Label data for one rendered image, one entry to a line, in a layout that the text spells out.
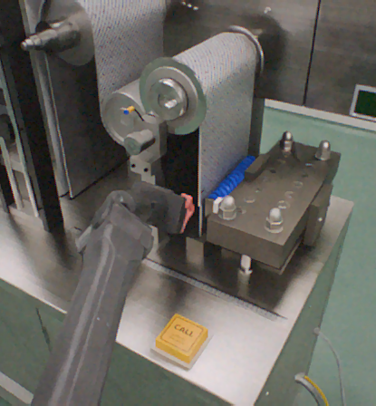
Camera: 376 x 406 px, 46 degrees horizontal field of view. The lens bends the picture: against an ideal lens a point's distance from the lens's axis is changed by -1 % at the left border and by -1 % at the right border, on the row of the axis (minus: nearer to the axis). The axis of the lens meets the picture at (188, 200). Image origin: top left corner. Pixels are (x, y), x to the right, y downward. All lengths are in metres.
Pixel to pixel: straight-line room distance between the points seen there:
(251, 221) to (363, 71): 0.41
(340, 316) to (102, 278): 1.73
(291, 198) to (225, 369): 0.38
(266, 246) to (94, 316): 0.47
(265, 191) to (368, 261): 1.54
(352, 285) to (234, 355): 1.54
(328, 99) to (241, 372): 0.63
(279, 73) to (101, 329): 0.80
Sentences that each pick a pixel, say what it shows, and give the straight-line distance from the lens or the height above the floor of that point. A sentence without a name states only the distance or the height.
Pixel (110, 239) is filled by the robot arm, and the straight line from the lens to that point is 0.56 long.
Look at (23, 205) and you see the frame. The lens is 1.16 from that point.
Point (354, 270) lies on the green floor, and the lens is 2.39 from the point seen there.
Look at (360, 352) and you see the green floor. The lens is 2.05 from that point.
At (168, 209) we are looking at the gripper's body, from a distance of 0.75.
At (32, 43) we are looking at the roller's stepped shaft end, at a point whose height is 1.34.
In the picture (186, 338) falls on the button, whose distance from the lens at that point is 0.81.
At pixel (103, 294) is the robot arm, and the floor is 1.22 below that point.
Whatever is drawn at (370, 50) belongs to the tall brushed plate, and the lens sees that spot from 1.03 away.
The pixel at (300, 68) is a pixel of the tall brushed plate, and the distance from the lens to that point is 1.08.
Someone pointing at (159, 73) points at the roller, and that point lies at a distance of 0.84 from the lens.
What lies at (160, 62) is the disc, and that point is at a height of 1.31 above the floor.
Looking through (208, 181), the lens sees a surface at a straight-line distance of 0.93.
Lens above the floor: 1.57
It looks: 36 degrees down
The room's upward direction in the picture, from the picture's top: straight up
